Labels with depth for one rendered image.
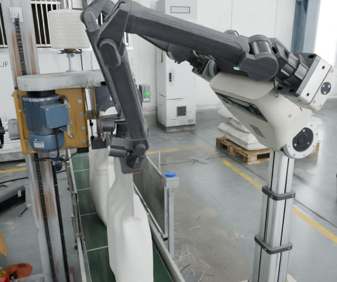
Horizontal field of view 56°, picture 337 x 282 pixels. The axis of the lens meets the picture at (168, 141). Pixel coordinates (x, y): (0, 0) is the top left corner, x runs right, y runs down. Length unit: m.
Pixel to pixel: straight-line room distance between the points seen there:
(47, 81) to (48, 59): 2.93
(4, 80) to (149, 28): 3.73
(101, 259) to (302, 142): 1.26
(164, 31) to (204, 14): 5.50
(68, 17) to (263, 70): 0.88
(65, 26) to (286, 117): 0.93
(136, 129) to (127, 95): 0.14
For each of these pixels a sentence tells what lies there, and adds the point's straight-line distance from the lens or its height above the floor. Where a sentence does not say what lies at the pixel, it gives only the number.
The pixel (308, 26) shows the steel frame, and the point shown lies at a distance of 7.11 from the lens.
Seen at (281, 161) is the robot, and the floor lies 1.09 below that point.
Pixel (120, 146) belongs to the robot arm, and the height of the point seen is 1.22.
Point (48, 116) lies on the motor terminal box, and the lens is 1.41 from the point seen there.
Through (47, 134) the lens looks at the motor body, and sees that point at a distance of 1.51.
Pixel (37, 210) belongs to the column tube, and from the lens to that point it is 1.93.
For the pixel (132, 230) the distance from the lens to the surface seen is 1.45.
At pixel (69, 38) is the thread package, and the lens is 1.45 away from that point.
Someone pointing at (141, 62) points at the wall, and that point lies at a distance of 5.88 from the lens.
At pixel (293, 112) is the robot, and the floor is 1.33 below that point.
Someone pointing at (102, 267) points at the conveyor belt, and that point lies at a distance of 1.91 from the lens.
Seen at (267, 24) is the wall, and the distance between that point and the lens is 6.98.
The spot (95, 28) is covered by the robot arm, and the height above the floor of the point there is 1.61.
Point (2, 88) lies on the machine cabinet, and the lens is 4.45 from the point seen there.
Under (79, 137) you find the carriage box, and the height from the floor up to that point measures 1.08.
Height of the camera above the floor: 1.57
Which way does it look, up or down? 18 degrees down
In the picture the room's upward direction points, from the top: 1 degrees counter-clockwise
